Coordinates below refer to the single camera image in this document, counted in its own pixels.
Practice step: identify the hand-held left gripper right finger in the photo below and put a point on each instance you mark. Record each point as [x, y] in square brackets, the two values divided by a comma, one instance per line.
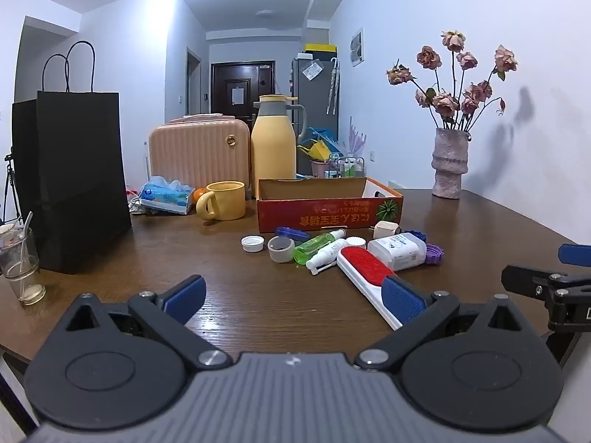
[404, 297]

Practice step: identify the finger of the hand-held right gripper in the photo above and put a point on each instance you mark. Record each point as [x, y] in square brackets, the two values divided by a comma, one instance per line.
[576, 254]
[521, 279]

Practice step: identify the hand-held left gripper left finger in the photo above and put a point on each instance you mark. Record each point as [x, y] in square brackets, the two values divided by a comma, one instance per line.
[187, 293]

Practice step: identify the white labelled plastic box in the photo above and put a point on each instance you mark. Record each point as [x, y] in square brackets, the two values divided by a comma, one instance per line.
[399, 251]

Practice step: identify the red and white lint brush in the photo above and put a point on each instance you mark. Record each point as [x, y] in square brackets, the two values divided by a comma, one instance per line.
[362, 265]

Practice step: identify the purple lid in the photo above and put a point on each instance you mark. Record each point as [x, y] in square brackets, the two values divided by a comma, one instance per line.
[434, 254]

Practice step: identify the white cube charger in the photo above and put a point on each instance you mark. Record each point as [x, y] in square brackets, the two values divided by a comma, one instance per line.
[384, 230]

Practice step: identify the white bottle cap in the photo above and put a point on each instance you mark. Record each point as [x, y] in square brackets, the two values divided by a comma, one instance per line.
[252, 243]

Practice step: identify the white spray bottle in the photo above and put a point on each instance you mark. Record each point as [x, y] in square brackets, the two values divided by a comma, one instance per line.
[330, 254]

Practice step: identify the green spray bottle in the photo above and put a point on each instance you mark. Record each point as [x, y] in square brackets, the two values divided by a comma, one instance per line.
[314, 247]

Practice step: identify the red cardboard box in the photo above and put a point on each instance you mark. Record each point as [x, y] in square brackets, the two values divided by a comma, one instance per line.
[318, 214]

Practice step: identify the blue lid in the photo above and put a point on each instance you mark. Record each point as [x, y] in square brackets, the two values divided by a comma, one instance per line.
[292, 234]

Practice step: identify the round white container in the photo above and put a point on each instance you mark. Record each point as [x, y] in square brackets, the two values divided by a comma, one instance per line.
[356, 242]

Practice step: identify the blue tissue pack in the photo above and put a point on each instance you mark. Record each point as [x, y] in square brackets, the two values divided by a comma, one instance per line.
[166, 196]

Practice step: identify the orange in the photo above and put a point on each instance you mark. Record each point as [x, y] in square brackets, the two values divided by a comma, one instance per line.
[200, 194]

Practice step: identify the yellow mug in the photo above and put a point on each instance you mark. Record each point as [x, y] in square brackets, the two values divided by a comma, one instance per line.
[226, 200]

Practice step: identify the grey tape roll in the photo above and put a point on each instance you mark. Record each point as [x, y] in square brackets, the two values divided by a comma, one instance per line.
[280, 250]

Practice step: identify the pink textured vase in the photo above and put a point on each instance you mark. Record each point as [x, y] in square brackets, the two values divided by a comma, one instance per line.
[450, 161]

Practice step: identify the pink ribbed suitcase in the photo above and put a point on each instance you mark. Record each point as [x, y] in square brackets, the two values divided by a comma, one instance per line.
[194, 152]

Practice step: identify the pink flowerpot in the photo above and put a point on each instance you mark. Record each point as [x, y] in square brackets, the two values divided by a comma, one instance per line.
[319, 168]

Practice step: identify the black paper bag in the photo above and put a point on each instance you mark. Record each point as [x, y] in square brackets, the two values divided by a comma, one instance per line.
[78, 170]

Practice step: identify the clear glass cup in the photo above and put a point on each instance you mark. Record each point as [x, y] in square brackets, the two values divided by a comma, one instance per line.
[23, 281]

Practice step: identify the yellow watering can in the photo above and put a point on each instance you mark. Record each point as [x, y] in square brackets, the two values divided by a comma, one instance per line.
[316, 150]

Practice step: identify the clear drinking straw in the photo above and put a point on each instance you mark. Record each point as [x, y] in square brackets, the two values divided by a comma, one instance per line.
[26, 230]

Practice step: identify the yellow thermos jug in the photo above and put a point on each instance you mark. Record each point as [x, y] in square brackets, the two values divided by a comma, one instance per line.
[273, 143]

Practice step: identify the pink cloth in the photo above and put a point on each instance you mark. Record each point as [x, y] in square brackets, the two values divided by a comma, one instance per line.
[203, 118]

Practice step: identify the blue plastic rack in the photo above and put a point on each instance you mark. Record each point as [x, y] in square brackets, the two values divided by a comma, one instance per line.
[323, 134]

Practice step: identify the dried pink roses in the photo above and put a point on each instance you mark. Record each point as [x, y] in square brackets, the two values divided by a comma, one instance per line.
[461, 97]

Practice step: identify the dark brown door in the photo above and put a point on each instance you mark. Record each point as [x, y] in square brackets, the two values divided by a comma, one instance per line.
[221, 97]

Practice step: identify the paper sheet on door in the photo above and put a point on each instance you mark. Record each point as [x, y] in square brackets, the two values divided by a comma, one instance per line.
[238, 95]

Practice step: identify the grey interior door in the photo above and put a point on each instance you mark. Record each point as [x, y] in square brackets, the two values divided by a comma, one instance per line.
[194, 83]

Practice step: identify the black tripod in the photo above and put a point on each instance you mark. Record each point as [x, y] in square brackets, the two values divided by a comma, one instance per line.
[9, 180]

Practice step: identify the grey fridge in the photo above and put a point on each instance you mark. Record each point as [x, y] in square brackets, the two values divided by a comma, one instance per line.
[314, 101]

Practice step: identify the white folded umbrella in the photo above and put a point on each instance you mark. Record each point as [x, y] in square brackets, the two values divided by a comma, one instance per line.
[333, 87]

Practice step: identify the clear plastic bag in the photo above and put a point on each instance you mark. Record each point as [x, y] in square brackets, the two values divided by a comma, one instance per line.
[311, 70]

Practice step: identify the yellow and black box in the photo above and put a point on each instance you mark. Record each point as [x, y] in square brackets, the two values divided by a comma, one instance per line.
[321, 48]

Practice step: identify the round ceiling lamp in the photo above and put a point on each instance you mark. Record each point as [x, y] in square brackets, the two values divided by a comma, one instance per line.
[265, 13]

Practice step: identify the purple wall decoration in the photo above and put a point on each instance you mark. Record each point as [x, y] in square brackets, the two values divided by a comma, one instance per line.
[354, 140]

